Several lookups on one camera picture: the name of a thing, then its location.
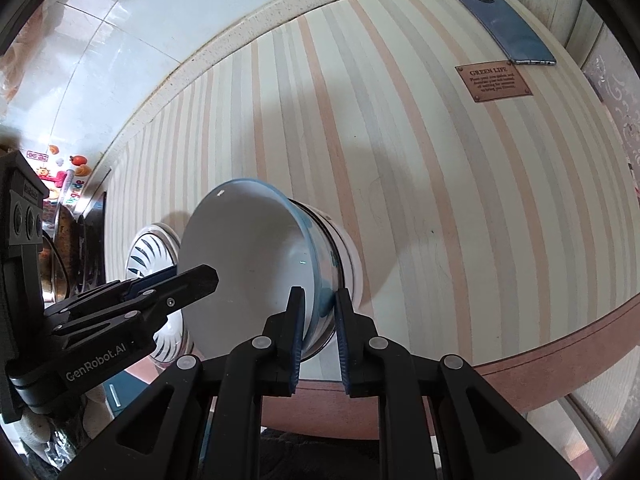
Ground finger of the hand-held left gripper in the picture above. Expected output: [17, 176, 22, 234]
[52, 265, 219, 347]
[45, 266, 179, 317]

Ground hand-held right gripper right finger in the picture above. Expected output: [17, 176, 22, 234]
[334, 287, 583, 480]

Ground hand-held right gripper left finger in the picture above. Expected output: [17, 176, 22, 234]
[57, 287, 306, 480]

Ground white plate with black stripes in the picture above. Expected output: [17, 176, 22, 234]
[121, 223, 193, 363]

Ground white bowl with blue rim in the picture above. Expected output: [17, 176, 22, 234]
[178, 178, 346, 361]

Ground blue kitchen cabinet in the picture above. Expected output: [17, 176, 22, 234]
[102, 365, 151, 411]

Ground striped mat with cat print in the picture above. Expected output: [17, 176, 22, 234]
[100, 0, 640, 441]

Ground blue smartphone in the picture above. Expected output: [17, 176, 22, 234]
[453, 0, 557, 66]

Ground white lace curtain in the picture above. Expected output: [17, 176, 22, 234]
[582, 25, 640, 196]

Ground black wok with handle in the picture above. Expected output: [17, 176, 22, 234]
[42, 200, 83, 301]

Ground colourful wall stickers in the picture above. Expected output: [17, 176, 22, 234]
[25, 145, 93, 206]

